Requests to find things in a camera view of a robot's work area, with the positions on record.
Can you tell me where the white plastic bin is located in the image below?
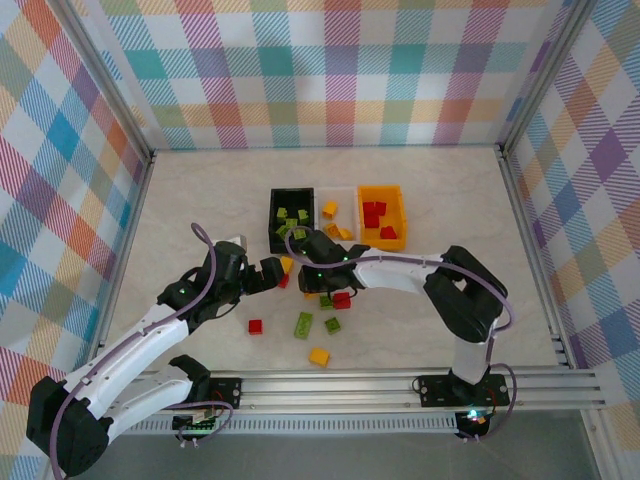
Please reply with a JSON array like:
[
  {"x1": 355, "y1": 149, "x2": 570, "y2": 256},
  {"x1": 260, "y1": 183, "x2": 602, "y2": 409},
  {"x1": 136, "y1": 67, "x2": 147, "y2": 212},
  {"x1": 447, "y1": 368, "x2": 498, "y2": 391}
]
[{"x1": 313, "y1": 186, "x2": 362, "y2": 246}]

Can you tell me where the long green lego brick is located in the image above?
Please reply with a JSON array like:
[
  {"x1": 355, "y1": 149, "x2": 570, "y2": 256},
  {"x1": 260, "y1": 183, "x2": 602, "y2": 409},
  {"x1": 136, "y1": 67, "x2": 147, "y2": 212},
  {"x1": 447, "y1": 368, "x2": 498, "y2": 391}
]
[{"x1": 293, "y1": 311, "x2": 315, "y2": 341}]

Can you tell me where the orange plastic bin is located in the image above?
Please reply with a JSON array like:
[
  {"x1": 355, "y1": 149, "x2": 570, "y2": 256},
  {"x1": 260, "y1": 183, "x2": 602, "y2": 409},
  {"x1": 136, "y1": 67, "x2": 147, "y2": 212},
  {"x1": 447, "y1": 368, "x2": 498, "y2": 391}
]
[{"x1": 356, "y1": 183, "x2": 407, "y2": 251}]

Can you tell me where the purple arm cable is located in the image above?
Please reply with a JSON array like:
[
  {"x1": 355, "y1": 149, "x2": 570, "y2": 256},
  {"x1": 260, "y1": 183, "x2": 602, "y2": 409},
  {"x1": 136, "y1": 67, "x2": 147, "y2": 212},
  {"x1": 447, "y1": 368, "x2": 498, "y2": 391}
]
[
  {"x1": 283, "y1": 228, "x2": 517, "y2": 445},
  {"x1": 49, "y1": 223, "x2": 236, "y2": 480}
]

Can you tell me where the grey slotted cable duct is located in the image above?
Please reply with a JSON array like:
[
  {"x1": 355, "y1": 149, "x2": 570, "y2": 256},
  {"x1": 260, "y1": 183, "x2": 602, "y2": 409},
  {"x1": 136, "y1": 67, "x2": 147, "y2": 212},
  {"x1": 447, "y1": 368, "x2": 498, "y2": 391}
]
[{"x1": 78, "y1": 417, "x2": 462, "y2": 435}]

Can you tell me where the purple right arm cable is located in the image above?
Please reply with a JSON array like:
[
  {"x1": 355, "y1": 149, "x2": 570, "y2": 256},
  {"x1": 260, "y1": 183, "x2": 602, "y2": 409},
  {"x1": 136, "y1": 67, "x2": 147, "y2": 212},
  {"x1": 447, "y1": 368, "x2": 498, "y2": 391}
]
[{"x1": 283, "y1": 228, "x2": 517, "y2": 445}]

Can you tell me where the aluminium table side rail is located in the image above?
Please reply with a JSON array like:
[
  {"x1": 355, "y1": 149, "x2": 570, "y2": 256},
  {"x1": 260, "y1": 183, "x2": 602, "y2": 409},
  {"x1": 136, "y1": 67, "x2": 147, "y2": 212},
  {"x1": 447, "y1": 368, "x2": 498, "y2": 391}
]
[
  {"x1": 83, "y1": 149, "x2": 157, "y2": 376},
  {"x1": 497, "y1": 144, "x2": 574, "y2": 371}
]

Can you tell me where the black plastic bin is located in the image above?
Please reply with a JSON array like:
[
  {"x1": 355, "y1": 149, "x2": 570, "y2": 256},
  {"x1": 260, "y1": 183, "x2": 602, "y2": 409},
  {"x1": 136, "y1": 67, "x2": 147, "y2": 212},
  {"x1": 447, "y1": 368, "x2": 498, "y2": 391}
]
[{"x1": 268, "y1": 187, "x2": 318, "y2": 255}]

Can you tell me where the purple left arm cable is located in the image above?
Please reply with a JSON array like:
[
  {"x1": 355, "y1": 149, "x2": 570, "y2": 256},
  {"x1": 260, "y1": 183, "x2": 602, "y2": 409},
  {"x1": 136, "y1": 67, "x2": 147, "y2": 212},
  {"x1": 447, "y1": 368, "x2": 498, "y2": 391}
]
[{"x1": 49, "y1": 223, "x2": 236, "y2": 480}]

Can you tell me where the aluminium frame post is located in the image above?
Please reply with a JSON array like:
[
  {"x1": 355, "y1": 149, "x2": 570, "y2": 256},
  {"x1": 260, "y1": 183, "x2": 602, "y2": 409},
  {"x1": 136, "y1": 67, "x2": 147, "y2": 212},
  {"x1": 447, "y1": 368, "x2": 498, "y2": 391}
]
[
  {"x1": 47, "y1": 0, "x2": 156, "y2": 164},
  {"x1": 497, "y1": 0, "x2": 599, "y2": 154}
]

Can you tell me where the wide aluminium mounting rail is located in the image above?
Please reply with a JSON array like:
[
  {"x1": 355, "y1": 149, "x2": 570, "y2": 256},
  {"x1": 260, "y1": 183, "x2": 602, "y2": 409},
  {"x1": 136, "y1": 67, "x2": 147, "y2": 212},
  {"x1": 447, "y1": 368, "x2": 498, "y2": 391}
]
[{"x1": 53, "y1": 368, "x2": 609, "y2": 416}]

